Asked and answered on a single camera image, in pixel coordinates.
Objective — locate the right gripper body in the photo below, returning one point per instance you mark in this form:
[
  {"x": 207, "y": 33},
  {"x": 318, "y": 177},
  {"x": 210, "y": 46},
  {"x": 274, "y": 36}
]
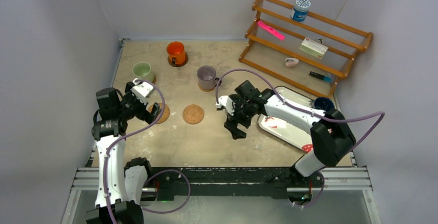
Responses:
[{"x": 243, "y": 113}]

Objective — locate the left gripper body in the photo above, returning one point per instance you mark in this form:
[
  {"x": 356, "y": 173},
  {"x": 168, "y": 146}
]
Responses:
[{"x": 133, "y": 106}]

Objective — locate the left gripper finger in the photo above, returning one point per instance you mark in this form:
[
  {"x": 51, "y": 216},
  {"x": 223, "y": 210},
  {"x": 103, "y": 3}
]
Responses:
[
  {"x": 152, "y": 112},
  {"x": 129, "y": 86}
]

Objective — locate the woven rattan coaster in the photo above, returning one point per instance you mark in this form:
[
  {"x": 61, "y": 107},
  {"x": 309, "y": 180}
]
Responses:
[
  {"x": 165, "y": 115},
  {"x": 193, "y": 114}
]

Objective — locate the light green mug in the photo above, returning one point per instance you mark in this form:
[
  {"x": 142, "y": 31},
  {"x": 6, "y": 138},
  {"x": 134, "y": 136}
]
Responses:
[{"x": 144, "y": 71}]

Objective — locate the pink purple mug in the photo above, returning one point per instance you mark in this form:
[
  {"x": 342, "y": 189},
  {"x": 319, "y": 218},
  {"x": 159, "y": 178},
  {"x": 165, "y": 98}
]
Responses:
[{"x": 207, "y": 77}]

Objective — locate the dark brown wooden coaster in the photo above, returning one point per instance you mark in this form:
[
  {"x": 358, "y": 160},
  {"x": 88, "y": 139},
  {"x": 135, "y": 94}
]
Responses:
[{"x": 173, "y": 63}]

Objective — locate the orange mug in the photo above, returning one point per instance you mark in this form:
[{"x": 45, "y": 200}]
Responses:
[{"x": 176, "y": 50}]

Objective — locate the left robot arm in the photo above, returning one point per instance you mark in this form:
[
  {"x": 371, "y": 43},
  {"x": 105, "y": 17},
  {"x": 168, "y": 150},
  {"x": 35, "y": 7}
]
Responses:
[{"x": 120, "y": 187}]

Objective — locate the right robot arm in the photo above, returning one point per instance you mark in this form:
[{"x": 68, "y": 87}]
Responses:
[{"x": 331, "y": 137}]

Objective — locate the strawberry print tray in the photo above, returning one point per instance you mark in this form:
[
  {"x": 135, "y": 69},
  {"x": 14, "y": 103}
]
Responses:
[{"x": 285, "y": 131}]

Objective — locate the pink highlighter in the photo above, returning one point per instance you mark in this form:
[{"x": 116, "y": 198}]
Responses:
[{"x": 271, "y": 30}]

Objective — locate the dark blue mug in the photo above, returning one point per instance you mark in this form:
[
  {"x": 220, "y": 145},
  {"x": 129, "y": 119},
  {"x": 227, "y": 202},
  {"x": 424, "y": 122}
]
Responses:
[{"x": 323, "y": 103}]

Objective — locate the black blue marker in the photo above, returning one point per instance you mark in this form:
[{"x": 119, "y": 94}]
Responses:
[{"x": 320, "y": 76}]

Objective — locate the green white box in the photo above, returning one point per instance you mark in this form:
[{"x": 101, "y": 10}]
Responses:
[{"x": 313, "y": 48}]

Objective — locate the wooden tiered shelf rack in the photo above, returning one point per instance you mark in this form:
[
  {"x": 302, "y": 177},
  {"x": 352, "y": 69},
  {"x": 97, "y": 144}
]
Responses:
[{"x": 267, "y": 54}]

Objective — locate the blue white jar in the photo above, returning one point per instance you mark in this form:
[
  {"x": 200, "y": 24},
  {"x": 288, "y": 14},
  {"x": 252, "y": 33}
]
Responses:
[{"x": 300, "y": 10}]

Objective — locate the black aluminium mounting rail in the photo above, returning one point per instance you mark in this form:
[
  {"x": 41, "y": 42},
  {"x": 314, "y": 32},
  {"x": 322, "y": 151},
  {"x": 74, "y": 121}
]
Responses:
[{"x": 275, "y": 182}]

